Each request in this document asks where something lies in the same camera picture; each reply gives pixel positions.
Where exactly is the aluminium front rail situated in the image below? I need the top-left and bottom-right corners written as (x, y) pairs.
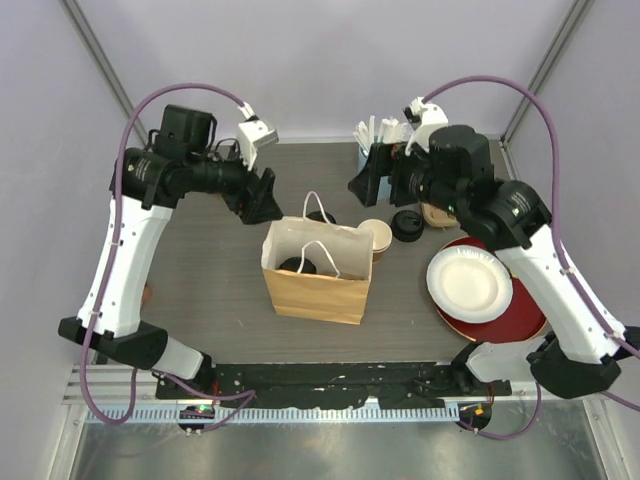
top-left (61, 357), bottom-right (612, 425)

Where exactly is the white paper plate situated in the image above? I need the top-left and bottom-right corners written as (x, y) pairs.
top-left (426, 245), bottom-right (513, 324)

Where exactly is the red round tray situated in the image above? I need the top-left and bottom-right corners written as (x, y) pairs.
top-left (431, 237), bottom-right (546, 344)

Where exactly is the black lid stack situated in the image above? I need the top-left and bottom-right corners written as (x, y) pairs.
top-left (390, 209), bottom-right (425, 243)

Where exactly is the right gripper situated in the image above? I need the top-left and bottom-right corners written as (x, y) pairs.
top-left (349, 141), bottom-right (465, 218)

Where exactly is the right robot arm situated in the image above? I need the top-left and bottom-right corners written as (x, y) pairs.
top-left (348, 125), bottom-right (639, 399)

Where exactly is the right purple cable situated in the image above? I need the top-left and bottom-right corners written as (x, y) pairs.
top-left (422, 75), bottom-right (640, 441)

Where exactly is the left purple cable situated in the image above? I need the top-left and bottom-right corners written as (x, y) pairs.
top-left (79, 82), bottom-right (259, 434)

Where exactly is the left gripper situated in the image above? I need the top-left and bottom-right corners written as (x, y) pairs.
top-left (188, 140), bottom-right (284, 224)

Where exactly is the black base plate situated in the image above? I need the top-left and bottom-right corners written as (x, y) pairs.
top-left (154, 362), bottom-right (512, 410)

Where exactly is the pink mug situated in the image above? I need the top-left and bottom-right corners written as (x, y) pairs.
top-left (141, 285), bottom-right (152, 306)

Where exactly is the blue straw holder cup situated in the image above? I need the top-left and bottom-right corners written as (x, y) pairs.
top-left (356, 146), bottom-right (369, 173)

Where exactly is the cardboard cup carrier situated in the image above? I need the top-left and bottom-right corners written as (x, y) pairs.
top-left (421, 203), bottom-right (459, 228)

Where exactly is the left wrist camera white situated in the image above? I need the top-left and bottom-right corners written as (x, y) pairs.
top-left (236, 102), bottom-right (279, 171)

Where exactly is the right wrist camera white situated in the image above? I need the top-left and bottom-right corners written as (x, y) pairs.
top-left (404, 98), bottom-right (449, 156)

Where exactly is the brown paper bag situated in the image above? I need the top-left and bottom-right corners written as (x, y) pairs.
top-left (261, 191), bottom-right (373, 325)

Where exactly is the purple cable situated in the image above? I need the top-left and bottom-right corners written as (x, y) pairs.
top-left (79, 82), bottom-right (259, 434)
top-left (422, 75), bottom-right (640, 441)

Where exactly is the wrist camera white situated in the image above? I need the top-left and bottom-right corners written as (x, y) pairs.
top-left (404, 98), bottom-right (449, 156)
top-left (236, 102), bottom-right (279, 171)

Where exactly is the black coffee cup lid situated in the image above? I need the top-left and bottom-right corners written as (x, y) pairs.
top-left (278, 257), bottom-right (317, 275)

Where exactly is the stack of paper cups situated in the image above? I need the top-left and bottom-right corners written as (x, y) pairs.
top-left (358, 219), bottom-right (393, 263)

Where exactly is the white wrapped straws bundle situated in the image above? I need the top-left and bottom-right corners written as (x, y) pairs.
top-left (352, 115), bottom-right (412, 152)

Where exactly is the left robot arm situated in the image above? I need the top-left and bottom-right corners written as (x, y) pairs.
top-left (58, 105), bottom-right (283, 399)

